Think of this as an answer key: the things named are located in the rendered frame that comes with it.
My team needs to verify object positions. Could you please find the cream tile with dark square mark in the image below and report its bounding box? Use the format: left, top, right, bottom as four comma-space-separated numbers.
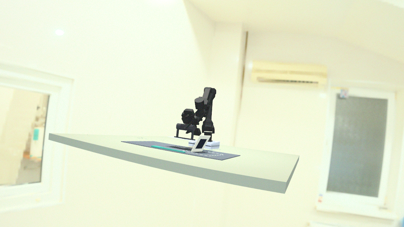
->
191, 135, 211, 152

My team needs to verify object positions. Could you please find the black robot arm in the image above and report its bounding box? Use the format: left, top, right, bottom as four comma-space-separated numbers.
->
181, 87, 216, 142

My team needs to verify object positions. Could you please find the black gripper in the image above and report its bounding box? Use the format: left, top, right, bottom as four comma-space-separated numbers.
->
184, 109, 203, 136

